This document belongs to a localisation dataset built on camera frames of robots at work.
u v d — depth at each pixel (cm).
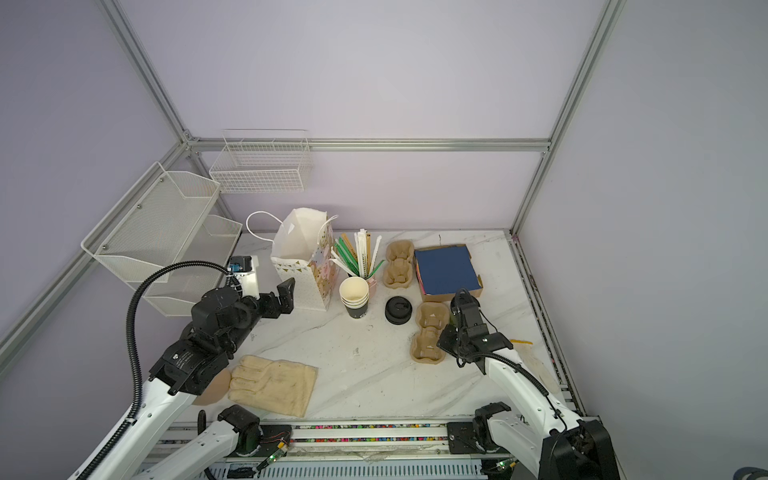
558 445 38
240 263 56
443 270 105
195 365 45
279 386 82
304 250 102
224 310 48
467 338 64
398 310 95
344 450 73
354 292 93
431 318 96
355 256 96
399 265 104
